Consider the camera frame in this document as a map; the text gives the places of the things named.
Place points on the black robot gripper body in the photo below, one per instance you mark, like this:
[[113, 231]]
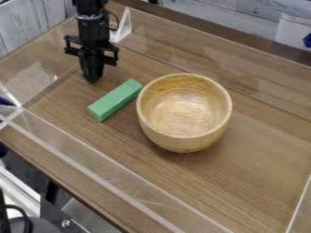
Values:
[[91, 44]]

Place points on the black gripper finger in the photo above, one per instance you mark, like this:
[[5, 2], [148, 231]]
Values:
[[97, 70], [86, 65]]

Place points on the green rectangular block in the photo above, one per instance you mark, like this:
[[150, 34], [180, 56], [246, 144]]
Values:
[[111, 102]]

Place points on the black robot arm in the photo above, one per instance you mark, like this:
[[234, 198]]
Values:
[[89, 8]]

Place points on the light wooden bowl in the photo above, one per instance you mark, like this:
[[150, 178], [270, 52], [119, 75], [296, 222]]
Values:
[[185, 110]]

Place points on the black table leg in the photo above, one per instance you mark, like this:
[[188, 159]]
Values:
[[53, 192]]

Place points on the white cylindrical container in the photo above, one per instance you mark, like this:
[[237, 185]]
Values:
[[294, 30]]

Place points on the clear acrylic corner bracket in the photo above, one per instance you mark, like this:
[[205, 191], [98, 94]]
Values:
[[125, 27]]

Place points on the clear acrylic tray wall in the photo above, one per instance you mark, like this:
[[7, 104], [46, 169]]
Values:
[[125, 197]]

